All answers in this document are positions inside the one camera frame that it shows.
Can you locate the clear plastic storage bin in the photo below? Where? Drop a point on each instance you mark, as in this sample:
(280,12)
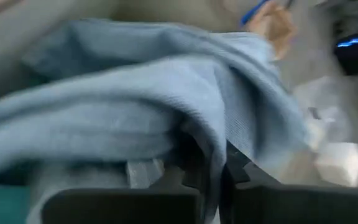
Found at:
(340,161)

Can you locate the black device blue light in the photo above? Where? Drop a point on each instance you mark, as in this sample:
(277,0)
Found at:
(356,53)

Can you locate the light blue sweater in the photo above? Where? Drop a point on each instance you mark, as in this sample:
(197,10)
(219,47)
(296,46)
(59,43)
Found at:
(135,109)

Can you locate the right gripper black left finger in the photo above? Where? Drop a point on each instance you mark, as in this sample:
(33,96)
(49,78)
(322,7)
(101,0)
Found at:
(120,208)

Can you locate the teal cloth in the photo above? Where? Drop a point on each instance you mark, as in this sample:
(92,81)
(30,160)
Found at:
(2,205)

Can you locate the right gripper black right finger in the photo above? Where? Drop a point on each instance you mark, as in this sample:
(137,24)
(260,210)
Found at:
(291,205)

